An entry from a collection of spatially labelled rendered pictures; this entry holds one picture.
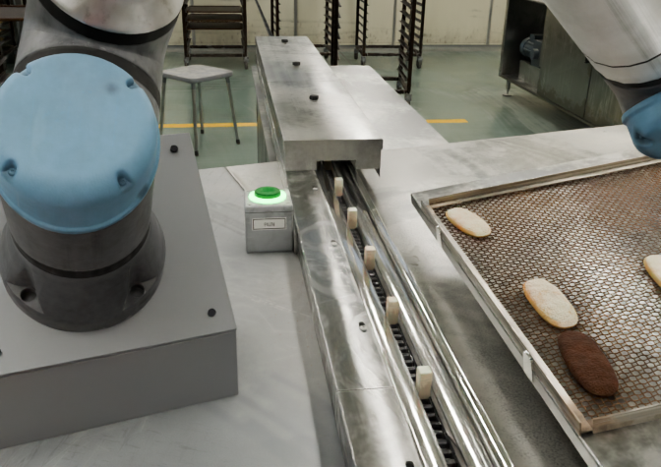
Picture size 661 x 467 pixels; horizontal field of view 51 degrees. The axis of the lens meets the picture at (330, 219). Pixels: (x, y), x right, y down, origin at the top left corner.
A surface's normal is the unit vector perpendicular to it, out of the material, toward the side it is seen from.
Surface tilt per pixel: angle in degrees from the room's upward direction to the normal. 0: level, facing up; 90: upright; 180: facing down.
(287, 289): 0
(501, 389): 0
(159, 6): 86
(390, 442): 0
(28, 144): 47
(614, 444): 10
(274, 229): 90
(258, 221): 90
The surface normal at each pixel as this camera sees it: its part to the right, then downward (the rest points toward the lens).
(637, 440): -0.15, -0.90
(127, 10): 0.52, 0.31
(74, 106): 0.27, -0.35
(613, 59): -0.30, 0.94
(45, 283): -0.19, 0.62
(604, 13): -0.12, 0.94
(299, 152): 0.14, 0.39
